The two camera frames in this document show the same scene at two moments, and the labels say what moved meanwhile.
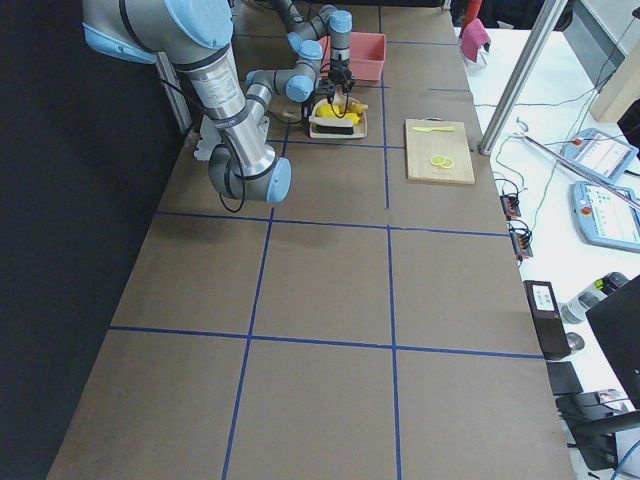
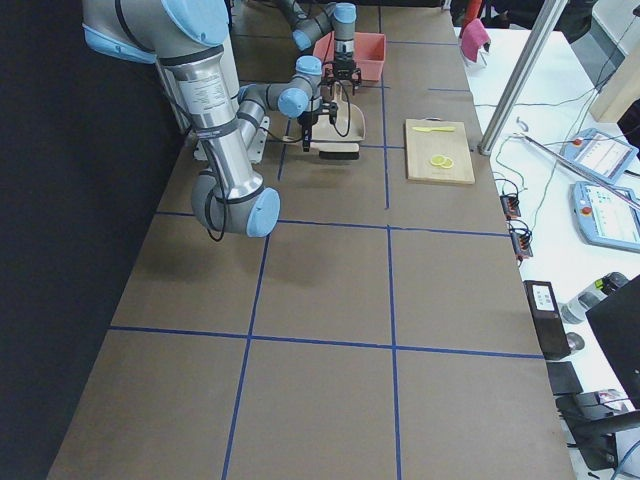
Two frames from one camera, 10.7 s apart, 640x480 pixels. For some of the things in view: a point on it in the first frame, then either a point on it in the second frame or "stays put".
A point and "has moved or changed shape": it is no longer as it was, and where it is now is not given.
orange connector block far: (511, 206) stays put
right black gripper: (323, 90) → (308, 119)
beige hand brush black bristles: (331, 125) has moved or changed shape
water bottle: (574, 310) stays put
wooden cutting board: (421, 146) stays put
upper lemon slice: (438, 160) stays put
